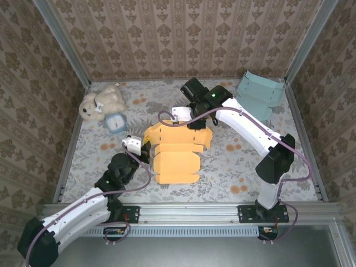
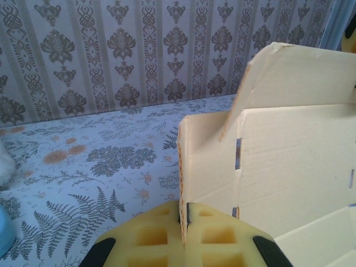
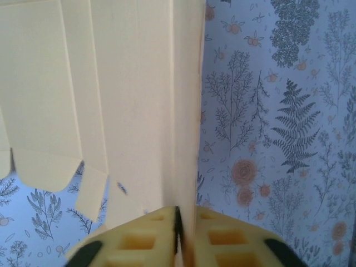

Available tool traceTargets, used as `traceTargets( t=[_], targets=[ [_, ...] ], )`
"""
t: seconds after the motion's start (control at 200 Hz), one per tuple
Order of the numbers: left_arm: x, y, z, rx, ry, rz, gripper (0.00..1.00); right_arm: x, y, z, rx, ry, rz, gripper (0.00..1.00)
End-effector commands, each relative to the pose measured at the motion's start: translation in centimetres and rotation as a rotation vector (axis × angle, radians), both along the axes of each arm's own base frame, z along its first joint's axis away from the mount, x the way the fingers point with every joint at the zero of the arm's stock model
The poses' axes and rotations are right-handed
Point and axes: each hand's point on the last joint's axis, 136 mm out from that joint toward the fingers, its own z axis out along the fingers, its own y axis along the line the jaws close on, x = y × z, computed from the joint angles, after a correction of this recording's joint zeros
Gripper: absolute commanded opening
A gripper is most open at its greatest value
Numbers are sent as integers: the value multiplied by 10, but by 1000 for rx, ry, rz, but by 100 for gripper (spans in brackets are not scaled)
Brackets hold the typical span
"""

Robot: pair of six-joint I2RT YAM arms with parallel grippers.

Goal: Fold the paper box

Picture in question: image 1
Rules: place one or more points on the aluminium mounting rail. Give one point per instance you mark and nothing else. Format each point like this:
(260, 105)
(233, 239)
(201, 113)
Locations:
(189, 212)

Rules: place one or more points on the light blue paper box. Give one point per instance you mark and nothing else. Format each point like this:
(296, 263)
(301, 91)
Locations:
(256, 91)

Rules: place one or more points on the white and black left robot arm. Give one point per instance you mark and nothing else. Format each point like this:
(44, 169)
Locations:
(78, 211)

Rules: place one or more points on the grey metal panel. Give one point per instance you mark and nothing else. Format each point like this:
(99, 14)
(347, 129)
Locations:
(194, 253)

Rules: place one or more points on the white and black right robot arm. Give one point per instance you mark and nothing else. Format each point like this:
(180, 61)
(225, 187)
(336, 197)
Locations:
(250, 125)

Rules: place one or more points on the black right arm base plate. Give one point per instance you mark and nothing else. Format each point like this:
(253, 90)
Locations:
(246, 214)

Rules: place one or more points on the orange paper box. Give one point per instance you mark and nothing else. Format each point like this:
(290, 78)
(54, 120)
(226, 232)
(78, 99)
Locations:
(172, 161)

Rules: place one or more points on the small blue square clock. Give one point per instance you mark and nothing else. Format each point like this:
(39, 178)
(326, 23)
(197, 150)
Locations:
(115, 123)

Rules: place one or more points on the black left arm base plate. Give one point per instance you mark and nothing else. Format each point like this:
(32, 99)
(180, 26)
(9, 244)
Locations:
(133, 214)

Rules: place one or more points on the small black connector board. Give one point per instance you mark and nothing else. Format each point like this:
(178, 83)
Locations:
(114, 231)
(268, 230)

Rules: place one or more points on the floral patterned table cover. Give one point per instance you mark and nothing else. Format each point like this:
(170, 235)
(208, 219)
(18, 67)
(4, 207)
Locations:
(194, 194)

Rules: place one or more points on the cream plush dog toy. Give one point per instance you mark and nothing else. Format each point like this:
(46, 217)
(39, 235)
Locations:
(109, 97)

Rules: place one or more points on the aluminium frame post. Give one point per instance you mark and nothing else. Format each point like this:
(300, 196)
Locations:
(309, 41)
(65, 41)

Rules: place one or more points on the aluminium table side rail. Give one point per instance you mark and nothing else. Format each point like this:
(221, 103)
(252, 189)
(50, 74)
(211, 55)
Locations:
(73, 139)
(304, 139)

